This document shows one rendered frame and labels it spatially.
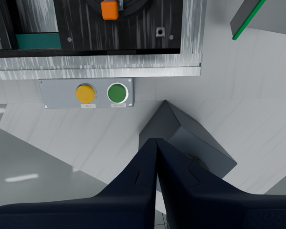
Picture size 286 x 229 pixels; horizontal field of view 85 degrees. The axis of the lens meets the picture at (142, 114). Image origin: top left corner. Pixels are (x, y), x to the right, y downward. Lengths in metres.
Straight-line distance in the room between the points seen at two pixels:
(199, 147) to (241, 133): 0.30
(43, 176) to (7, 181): 0.40
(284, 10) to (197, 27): 0.13
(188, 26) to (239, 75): 0.23
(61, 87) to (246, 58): 0.48
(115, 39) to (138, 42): 0.04
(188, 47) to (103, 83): 0.20
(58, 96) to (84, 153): 0.24
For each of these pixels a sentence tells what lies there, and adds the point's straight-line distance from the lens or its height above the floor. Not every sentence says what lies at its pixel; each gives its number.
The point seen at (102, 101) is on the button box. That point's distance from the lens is 0.37.
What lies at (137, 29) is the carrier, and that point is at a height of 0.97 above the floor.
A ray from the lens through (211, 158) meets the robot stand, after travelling 0.33.
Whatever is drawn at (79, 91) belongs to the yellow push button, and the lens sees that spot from 0.37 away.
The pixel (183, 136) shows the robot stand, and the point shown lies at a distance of 0.29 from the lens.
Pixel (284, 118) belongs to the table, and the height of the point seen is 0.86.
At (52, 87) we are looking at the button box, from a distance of 0.40.
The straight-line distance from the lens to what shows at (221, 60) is 0.50.
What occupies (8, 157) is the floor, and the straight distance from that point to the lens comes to 2.06.
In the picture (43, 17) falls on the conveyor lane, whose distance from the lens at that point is 0.46.
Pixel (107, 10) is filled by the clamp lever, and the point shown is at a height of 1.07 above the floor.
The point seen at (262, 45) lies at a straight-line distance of 0.55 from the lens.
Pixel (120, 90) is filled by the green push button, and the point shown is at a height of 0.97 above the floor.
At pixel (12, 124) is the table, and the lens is 0.63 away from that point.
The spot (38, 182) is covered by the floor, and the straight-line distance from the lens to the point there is 2.08.
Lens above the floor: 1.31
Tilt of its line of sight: 71 degrees down
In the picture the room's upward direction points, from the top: 180 degrees counter-clockwise
